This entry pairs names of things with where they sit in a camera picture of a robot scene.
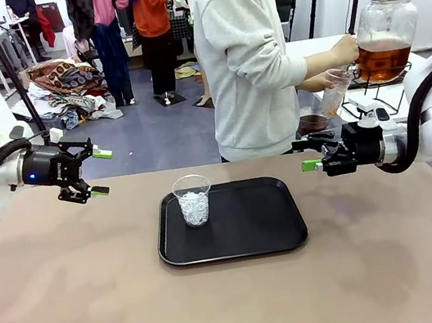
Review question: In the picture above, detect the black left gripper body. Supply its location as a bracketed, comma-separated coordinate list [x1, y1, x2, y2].
[16, 139, 74, 191]

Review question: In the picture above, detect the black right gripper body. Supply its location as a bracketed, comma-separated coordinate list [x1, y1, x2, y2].
[340, 118, 388, 169]

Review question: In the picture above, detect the tall clear iced cup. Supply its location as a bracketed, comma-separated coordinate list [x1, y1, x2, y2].
[313, 66, 360, 119]

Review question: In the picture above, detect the short clear iced cup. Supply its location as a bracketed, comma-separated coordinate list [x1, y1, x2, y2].
[170, 172, 218, 231]

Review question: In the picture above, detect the glass tea dispenser jar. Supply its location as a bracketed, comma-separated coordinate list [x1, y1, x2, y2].
[333, 0, 430, 89]

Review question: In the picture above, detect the person's right forearm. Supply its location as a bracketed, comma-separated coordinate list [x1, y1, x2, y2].
[227, 28, 338, 97]

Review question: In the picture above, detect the person's left hand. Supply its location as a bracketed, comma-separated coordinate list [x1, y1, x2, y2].
[299, 70, 339, 96]

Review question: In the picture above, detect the person's right hand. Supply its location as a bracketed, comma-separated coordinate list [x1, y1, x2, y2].
[328, 33, 362, 69]

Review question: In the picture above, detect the glass bowl with brown liquid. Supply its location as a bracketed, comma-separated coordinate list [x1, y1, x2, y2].
[293, 103, 333, 137]

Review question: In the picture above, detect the pile of patterned cloths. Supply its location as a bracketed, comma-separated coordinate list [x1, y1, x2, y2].
[6, 49, 125, 140]

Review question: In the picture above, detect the black slanted tripod pole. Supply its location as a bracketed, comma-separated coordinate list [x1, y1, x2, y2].
[0, 0, 49, 141]

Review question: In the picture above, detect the white side table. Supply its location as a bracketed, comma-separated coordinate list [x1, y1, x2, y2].
[285, 18, 432, 141]

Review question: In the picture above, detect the black folding chair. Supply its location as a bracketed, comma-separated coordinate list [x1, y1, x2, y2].
[73, 35, 105, 76]

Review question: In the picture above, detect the person in grey sweatshirt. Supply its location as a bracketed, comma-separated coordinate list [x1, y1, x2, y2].
[187, 0, 322, 166]

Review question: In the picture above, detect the black plastic serving tray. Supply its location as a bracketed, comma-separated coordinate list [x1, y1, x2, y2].
[149, 169, 311, 273]

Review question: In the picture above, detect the dark brown board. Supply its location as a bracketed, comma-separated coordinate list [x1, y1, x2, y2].
[35, 0, 65, 37]

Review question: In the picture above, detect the dark patterned hanging garment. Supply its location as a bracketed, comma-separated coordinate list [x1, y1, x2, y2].
[64, 0, 100, 44]

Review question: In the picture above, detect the pink top blue trousers mannequin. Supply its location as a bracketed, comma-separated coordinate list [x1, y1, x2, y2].
[87, 0, 148, 111]

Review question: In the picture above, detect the orange top mannequin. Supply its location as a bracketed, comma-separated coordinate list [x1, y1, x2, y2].
[130, 0, 188, 110]

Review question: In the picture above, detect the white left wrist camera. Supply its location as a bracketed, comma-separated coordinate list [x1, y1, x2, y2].
[47, 125, 65, 146]

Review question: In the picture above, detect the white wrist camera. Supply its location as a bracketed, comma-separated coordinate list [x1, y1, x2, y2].
[47, 125, 65, 146]
[347, 90, 400, 136]

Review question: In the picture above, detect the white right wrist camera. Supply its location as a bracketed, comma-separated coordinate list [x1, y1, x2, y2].
[347, 90, 400, 136]

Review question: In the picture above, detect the black wire dispenser stand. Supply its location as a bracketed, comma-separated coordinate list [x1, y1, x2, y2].
[335, 60, 421, 124]

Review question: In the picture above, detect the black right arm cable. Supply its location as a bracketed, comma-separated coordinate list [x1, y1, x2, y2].
[361, 65, 432, 177]

